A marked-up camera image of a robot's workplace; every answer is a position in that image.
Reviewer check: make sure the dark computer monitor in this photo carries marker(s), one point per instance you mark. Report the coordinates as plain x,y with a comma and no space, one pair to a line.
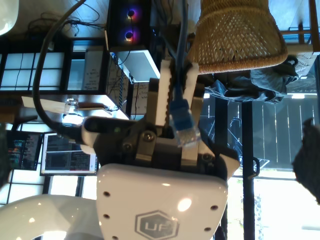
23,150

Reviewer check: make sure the white side table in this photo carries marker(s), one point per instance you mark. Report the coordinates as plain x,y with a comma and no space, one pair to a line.
140,62

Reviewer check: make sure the bright computer monitor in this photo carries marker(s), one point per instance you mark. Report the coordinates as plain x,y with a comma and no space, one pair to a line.
67,155

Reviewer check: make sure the woven wicker chair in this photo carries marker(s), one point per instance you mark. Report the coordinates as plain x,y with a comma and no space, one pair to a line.
237,32

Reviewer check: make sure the grey crumpled garment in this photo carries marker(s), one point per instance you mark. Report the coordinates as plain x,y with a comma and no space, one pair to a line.
262,85

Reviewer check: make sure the white handwritten whiteboard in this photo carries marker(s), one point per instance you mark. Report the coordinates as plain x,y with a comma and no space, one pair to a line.
93,70

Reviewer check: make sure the black computer tower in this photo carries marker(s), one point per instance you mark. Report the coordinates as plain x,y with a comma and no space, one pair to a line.
120,25

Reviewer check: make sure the clear glass jar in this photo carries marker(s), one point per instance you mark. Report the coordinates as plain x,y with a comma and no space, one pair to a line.
72,106

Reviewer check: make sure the camera bar on white bracket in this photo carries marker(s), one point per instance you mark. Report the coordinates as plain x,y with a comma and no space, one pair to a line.
100,123

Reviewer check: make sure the black metal post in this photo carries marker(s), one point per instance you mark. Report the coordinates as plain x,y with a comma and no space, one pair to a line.
247,200

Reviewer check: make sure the wooden frame stool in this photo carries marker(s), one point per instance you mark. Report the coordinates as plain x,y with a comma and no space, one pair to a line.
313,25

